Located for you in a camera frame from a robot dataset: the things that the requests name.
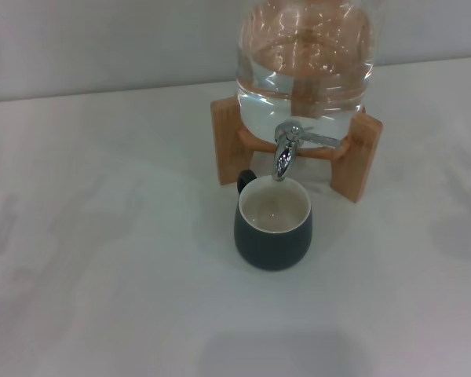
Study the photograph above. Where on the dark teal ceramic mug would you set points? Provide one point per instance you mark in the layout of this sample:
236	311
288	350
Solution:
272	251

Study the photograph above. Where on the chrome faucet tap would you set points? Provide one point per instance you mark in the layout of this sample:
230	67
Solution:
285	157

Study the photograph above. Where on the light wooden jar stand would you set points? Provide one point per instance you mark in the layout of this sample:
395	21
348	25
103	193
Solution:
227	141

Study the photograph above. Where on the clear glass water jar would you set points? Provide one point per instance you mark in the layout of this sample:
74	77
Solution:
302	59

